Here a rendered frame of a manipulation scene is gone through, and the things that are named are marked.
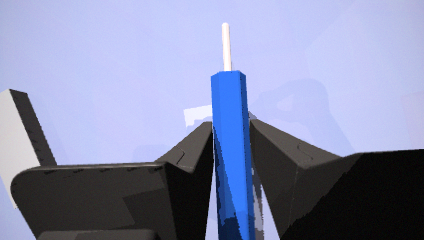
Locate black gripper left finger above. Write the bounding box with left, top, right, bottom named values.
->
left=10, top=121, right=214, bottom=240

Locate blue stylus with white tip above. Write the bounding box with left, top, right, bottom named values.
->
left=211, top=23, right=256, bottom=240

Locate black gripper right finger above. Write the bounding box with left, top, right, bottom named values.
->
left=249, top=119, right=424, bottom=240

